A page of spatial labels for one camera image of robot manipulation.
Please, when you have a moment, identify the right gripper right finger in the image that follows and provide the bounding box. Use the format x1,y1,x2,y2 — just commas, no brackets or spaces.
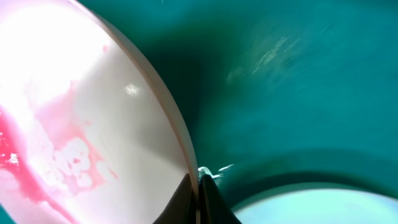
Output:
199,174,241,224

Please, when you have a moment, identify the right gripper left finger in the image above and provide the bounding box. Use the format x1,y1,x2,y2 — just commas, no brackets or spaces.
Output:
154,174,197,224

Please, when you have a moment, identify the white plate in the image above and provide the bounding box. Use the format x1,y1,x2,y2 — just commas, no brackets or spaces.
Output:
1,1,198,224

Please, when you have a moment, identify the blue plastic tray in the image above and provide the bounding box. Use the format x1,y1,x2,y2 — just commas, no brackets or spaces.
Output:
0,0,398,224

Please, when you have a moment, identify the light blue plate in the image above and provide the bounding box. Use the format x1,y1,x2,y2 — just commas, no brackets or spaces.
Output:
232,182,397,224

